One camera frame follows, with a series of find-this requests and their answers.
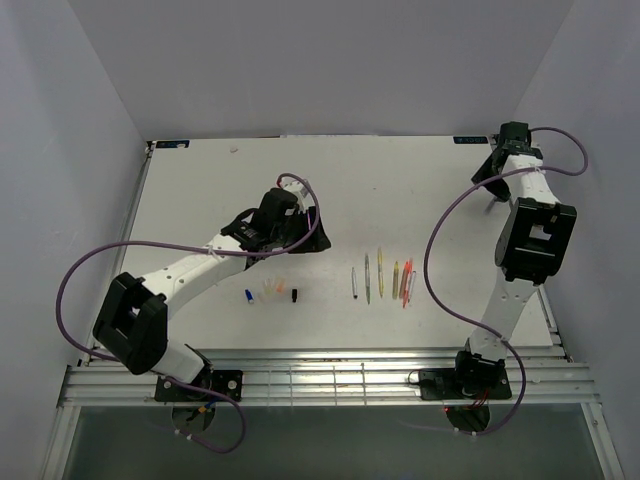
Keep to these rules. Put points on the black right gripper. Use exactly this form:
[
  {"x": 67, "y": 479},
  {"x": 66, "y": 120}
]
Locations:
[{"x": 503, "y": 191}]

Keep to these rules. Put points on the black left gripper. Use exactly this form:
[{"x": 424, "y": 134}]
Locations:
[{"x": 317, "y": 241}]

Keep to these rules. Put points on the purple gel pen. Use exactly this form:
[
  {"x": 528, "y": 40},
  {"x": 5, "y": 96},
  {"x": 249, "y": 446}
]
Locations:
[{"x": 494, "y": 202}]

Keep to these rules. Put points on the green gel pen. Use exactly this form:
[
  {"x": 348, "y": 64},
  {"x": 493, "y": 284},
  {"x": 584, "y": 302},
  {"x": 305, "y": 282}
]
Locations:
[{"x": 367, "y": 278}]

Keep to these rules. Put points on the black gel pen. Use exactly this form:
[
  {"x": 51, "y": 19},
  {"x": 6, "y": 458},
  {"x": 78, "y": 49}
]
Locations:
[{"x": 354, "y": 284}]

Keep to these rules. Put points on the yellow gel pen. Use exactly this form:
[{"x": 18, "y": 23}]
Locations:
[{"x": 380, "y": 272}]

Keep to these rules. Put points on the yellow highlighter pen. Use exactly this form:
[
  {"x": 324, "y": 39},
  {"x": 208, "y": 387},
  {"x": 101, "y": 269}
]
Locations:
[{"x": 395, "y": 281}]

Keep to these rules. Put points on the orange highlighter pen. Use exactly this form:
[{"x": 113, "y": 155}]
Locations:
[{"x": 404, "y": 279}]

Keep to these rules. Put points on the red gel pen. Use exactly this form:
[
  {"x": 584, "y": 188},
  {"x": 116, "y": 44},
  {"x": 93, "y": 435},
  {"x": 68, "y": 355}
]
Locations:
[{"x": 411, "y": 267}]

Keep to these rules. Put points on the blue gel pen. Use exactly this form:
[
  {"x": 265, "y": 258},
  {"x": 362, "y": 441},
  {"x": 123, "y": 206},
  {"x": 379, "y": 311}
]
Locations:
[{"x": 410, "y": 287}]

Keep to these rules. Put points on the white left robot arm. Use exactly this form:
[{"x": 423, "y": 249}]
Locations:
[{"x": 132, "y": 323}]

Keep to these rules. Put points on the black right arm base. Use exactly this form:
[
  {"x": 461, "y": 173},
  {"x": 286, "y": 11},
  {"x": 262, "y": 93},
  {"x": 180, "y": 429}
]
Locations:
[{"x": 443, "y": 384}]

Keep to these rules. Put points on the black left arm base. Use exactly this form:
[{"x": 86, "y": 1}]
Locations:
[{"x": 226, "y": 382}]

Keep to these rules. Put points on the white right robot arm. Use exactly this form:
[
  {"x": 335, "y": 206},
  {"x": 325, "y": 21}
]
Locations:
[{"x": 529, "y": 250}]

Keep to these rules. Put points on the right blue corner label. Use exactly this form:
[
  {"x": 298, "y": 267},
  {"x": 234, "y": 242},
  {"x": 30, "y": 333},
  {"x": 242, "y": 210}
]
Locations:
[{"x": 470, "y": 140}]

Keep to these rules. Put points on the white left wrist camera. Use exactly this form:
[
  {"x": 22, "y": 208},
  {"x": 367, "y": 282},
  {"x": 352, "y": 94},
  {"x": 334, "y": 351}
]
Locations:
[{"x": 299, "y": 190}]

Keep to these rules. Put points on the aluminium front frame rails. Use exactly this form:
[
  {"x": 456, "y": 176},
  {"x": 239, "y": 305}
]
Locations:
[{"x": 334, "y": 378}]

